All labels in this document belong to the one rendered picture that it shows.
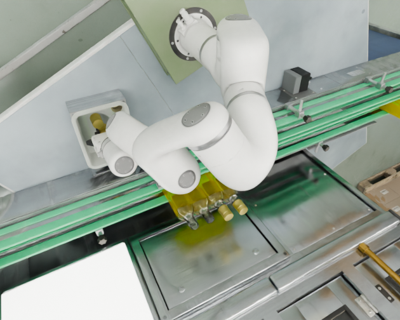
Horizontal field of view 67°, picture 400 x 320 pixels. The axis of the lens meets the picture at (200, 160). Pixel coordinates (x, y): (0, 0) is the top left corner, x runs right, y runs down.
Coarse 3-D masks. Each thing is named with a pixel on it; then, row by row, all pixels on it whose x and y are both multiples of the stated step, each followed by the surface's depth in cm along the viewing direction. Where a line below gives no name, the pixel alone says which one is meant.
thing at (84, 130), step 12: (96, 108) 91; (108, 108) 100; (72, 120) 89; (84, 120) 99; (108, 120) 103; (84, 132) 101; (84, 144) 98; (84, 156) 98; (96, 156) 106; (96, 168) 103
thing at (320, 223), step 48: (240, 192) 128; (288, 192) 129; (336, 192) 128; (96, 240) 114; (288, 240) 111; (336, 240) 107; (384, 240) 109; (0, 288) 101; (240, 288) 97; (288, 288) 96; (336, 288) 98; (384, 288) 97
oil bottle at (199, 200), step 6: (198, 186) 108; (192, 192) 105; (198, 192) 105; (192, 198) 103; (198, 198) 103; (204, 198) 103; (192, 204) 102; (198, 204) 101; (204, 204) 102; (198, 210) 102
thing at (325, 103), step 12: (396, 72) 145; (360, 84) 137; (372, 84) 138; (396, 84) 138; (324, 96) 131; (336, 96) 131; (348, 96) 130; (360, 96) 130; (312, 108) 124; (324, 108) 123; (276, 120) 118; (288, 120) 118
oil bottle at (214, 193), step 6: (204, 174) 112; (204, 180) 109; (210, 180) 109; (204, 186) 107; (210, 186) 107; (216, 186) 107; (204, 192) 105; (210, 192) 104; (216, 192) 104; (222, 192) 105; (210, 198) 103; (216, 198) 103; (222, 198) 104; (210, 204) 105
